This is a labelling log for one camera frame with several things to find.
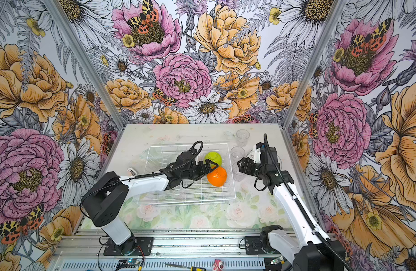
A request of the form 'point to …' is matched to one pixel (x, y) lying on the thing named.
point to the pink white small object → (218, 265)
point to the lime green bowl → (214, 157)
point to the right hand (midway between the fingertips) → (244, 169)
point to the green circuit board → (133, 262)
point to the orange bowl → (217, 177)
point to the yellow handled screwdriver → (191, 268)
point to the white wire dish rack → (159, 157)
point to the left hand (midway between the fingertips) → (213, 173)
